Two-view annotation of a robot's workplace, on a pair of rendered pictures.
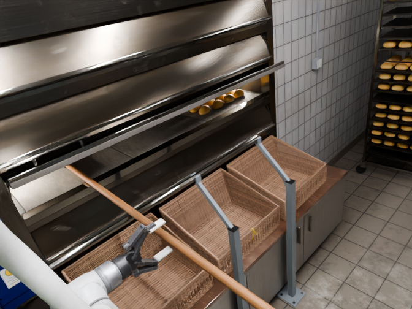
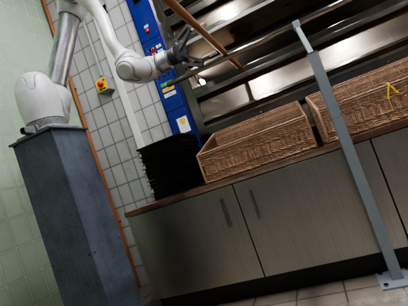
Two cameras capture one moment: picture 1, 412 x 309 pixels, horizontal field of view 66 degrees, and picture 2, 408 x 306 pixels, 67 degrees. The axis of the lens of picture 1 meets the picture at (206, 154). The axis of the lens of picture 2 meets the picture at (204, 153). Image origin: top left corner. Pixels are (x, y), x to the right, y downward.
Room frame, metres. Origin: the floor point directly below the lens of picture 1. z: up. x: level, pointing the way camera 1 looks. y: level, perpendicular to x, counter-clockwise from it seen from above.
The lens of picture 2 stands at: (0.06, -0.84, 0.66)
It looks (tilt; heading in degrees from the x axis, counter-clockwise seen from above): 3 degrees up; 59
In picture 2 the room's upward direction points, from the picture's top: 20 degrees counter-clockwise
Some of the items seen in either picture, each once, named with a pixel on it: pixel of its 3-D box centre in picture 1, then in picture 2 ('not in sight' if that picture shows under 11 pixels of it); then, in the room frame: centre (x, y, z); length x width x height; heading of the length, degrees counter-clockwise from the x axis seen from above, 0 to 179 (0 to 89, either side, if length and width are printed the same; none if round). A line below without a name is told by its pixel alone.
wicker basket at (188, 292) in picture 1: (140, 278); (255, 138); (1.16, 0.42, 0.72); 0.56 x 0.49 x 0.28; 131
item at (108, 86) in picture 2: not in sight; (104, 85); (0.74, 1.27, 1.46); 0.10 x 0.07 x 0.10; 130
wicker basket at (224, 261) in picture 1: (221, 216); (373, 95); (1.54, -0.03, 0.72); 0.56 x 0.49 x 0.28; 131
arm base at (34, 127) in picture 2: not in sight; (44, 129); (0.20, 0.53, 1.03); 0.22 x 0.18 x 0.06; 43
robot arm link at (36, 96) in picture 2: not in sight; (38, 99); (0.22, 0.55, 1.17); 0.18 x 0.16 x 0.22; 75
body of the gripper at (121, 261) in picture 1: (128, 262); (178, 54); (0.81, 0.32, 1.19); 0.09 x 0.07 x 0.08; 130
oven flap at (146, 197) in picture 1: (183, 163); (341, 52); (1.74, 0.15, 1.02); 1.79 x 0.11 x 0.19; 130
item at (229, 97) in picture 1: (198, 95); not in sight; (2.45, -0.01, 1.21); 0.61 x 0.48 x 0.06; 40
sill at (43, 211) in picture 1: (176, 142); (332, 30); (1.76, 0.16, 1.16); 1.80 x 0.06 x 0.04; 130
